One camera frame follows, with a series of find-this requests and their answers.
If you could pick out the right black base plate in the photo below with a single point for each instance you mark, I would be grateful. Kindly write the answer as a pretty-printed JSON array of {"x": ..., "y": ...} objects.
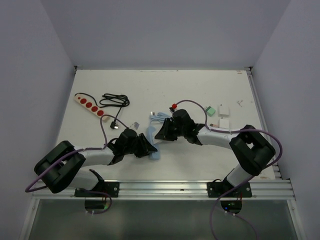
[{"x": 217, "y": 188}]

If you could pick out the aluminium front rail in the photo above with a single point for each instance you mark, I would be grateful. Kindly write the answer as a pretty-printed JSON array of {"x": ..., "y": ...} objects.
[{"x": 198, "y": 190}]

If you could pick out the beige power strip red sockets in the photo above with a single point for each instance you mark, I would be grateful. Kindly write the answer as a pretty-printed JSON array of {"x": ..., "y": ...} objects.
[{"x": 90, "y": 105}]

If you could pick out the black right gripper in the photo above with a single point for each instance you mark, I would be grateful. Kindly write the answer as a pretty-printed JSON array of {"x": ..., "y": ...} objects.
[{"x": 164, "y": 133}]

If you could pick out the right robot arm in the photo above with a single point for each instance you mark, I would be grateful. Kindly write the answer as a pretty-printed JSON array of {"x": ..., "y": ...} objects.
[{"x": 252, "y": 151}]

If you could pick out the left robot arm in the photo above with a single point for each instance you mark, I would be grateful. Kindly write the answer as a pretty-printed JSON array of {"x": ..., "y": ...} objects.
[{"x": 62, "y": 166}]

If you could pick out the light blue power strip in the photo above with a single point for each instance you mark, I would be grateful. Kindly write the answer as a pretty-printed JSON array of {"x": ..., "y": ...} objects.
[{"x": 149, "y": 135}]

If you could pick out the mint green plug adapter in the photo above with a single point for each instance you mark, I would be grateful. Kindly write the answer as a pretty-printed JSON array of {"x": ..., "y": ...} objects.
[{"x": 210, "y": 111}]

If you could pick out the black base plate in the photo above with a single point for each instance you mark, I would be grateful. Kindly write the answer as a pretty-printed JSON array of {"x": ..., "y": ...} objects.
[
  {"x": 110, "y": 188},
  {"x": 217, "y": 188}
]

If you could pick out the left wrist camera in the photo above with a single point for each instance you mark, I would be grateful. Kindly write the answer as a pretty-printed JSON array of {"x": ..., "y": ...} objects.
[{"x": 134, "y": 125}]

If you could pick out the aluminium frame rail right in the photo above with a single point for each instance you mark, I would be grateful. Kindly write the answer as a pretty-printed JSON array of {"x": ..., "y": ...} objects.
[{"x": 275, "y": 166}]

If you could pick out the large white charger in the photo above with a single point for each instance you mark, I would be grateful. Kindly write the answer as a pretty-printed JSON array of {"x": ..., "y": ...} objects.
[{"x": 223, "y": 111}]

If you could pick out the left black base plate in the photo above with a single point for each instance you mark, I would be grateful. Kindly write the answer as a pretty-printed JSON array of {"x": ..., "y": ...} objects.
[{"x": 110, "y": 188}]

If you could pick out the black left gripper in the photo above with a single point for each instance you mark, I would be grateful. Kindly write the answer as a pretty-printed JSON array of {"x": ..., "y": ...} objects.
[{"x": 148, "y": 147}]

